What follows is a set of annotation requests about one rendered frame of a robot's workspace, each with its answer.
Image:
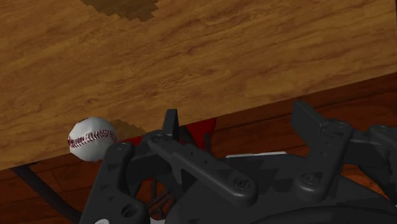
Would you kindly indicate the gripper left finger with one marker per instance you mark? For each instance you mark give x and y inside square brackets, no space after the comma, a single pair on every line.
[198,164]

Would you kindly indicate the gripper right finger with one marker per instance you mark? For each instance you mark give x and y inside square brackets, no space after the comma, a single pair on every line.
[325,149]

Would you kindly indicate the wooden table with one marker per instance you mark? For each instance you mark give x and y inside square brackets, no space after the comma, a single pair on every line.
[186,62]

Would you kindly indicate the white baseball with red stitching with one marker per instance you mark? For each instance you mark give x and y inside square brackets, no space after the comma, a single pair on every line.
[90,145]

